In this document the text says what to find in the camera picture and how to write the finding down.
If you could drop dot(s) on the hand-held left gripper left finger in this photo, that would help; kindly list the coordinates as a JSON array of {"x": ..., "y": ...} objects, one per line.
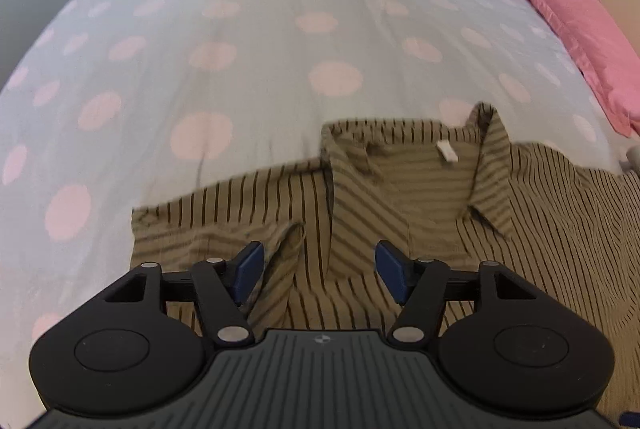
[{"x": 248, "y": 269}]

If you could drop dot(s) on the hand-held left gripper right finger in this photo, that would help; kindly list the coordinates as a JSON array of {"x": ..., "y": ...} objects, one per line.
[{"x": 392, "y": 269}]

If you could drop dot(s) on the tan striped button shirt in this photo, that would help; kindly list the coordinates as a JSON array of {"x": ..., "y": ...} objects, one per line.
[{"x": 415, "y": 179}]

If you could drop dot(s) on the polka-dot bed sheet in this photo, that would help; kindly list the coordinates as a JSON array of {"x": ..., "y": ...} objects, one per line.
[{"x": 250, "y": 34}]

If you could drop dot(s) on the pink pillow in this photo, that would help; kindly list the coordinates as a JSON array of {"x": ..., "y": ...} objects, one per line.
[{"x": 590, "y": 29}]

